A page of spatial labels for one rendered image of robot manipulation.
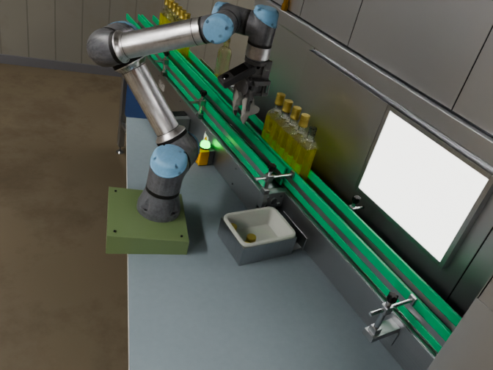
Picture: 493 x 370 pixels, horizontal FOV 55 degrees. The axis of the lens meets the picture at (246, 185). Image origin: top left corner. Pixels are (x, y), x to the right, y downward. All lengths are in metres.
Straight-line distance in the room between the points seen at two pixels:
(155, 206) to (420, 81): 0.94
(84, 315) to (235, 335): 1.13
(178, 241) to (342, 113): 0.75
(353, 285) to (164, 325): 0.61
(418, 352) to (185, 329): 0.66
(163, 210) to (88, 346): 0.90
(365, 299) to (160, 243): 0.68
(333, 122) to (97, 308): 1.40
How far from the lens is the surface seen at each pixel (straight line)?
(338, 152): 1.84
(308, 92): 1.96
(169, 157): 1.57
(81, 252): 2.72
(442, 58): 1.57
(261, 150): 1.93
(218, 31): 1.35
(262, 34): 1.47
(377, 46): 1.74
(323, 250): 1.70
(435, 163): 1.55
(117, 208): 1.68
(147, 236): 1.59
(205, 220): 1.80
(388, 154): 1.67
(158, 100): 1.65
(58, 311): 2.45
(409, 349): 1.52
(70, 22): 4.61
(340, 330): 1.57
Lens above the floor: 1.86
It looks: 33 degrees down
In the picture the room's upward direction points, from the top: 14 degrees clockwise
